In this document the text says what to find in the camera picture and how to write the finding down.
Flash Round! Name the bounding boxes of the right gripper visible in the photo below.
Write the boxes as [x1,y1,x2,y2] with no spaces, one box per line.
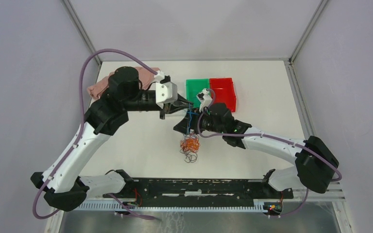
[173,107,225,135]

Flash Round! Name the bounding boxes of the blue cable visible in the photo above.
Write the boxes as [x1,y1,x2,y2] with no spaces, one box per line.
[186,102,195,134]

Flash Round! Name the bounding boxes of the orange blue brown cables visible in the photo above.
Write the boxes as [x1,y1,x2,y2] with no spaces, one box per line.
[179,130,201,164]

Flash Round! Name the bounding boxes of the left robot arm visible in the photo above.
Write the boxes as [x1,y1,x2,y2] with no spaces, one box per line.
[31,67,192,212]

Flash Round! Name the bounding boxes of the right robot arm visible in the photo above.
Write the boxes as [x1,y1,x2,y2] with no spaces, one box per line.
[173,103,342,198]

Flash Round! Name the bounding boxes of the green plastic bin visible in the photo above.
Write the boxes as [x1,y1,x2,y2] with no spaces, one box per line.
[186,79,210,108]

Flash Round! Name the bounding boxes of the red plastic bin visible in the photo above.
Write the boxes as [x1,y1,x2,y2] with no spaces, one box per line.
[209,78,237,113]

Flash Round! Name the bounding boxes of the pink cloth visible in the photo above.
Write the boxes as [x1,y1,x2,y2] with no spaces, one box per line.
[86,67,154,100]

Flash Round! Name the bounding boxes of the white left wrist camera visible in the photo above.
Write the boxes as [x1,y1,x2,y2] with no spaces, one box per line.
[155,82,178,108]

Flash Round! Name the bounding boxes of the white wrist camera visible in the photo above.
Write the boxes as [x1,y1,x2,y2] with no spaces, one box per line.
[196,88,214,112]
[155,82,178,108]

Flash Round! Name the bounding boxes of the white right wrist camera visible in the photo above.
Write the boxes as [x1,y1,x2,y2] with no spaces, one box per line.
[196,88,214,112]

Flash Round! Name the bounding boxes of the slotted cable duct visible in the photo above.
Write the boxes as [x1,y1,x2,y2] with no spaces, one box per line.
[65,200,268,213]

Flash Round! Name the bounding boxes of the aluminium frame rail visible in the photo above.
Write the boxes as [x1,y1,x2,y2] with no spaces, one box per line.
[284,58,353,233]

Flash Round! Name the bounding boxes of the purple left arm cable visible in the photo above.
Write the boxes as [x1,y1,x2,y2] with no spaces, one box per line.
[33,49,165,221]

